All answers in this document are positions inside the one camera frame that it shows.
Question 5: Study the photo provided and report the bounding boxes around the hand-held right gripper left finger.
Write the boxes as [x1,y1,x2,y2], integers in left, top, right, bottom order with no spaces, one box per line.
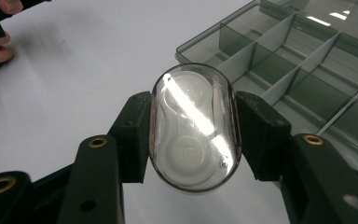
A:
[57,91,153,224]

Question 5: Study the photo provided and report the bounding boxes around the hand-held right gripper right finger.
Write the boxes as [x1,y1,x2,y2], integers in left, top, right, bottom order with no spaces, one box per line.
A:
[236,91,358,224]

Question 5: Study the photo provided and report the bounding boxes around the clear oval contact lens case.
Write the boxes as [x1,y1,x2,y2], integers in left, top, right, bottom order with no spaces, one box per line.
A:
[148,63,242,193]

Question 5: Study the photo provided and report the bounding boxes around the grey transparent organizer box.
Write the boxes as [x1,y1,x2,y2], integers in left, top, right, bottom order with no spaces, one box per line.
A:
[174,0,358,188]

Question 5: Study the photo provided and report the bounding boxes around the white paper sheet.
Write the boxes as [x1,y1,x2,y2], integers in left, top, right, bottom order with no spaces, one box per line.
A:
[0,0,293,224]

